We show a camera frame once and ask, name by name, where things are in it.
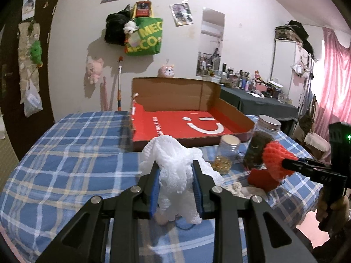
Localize white wardrobe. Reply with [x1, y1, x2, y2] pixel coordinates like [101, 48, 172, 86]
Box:
[270, 39, 315, 107]

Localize small white plush toy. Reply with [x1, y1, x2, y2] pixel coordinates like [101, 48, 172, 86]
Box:
[123, 20, 138, 35]

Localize green tote bag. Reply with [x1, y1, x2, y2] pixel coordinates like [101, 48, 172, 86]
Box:
[125, 1, 163, 56]

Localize pink plush on wall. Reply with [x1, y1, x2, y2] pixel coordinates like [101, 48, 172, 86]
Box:
[86, 56, 104, 85]

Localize red knitted cloth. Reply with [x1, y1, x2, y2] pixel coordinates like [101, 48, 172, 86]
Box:
[247, 169, 280, 193]

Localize plastic bag on door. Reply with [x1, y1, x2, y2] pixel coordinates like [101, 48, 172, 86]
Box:
[24, 79, 43, 117]

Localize tall glass jar dark contents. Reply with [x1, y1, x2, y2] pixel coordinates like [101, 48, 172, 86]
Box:
[243, 115, 281, 170]

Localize pink broom stick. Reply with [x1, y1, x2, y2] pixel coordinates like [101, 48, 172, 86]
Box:
[100, 77, 108, 111]

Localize pink curtain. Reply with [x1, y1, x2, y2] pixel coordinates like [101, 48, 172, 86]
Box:
[312, 26, 351, 143]

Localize white mesh bath pouf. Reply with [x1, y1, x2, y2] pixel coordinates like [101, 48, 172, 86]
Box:
[139, 135, 224, 225]

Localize orange-handled mop stick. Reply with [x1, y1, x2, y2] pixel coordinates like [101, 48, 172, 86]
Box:
[117, 56, 123, 111]

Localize photo poster on wall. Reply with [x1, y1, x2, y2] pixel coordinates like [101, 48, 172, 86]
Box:
[170, 2, 193, 27]

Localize dark-clothed dresser table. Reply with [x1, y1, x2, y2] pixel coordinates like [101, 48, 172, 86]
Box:
[220, 87, 298, 120]

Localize red mesh bath pouf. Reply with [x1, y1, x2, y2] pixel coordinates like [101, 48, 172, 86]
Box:
[262, 141, 298, 182]

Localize blue plaid tablecloth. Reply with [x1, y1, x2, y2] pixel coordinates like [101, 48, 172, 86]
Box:
[1, 112, 321, 262]

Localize wall mirror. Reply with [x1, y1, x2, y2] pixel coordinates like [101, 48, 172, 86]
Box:
[196, 7, 225, 77]

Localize small glass jar yellow capsules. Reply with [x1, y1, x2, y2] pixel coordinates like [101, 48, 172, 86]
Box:
[211, 134, 241, 175]

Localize green plush on door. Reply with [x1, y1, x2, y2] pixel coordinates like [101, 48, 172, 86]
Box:
[30, 40, 43, 68]

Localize red-lined cardboard box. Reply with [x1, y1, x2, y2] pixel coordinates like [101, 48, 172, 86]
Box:
[130, 77, 255, 151]

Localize person's right hand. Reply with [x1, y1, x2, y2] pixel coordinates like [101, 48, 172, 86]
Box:
[315, 191, 350, 233]

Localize black bag on wall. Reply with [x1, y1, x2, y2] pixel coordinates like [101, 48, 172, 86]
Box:
[104, 5, 131, 46]

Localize pink cat plush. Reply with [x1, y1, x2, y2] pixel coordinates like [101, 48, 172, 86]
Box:
[157, 65, 175, 78]

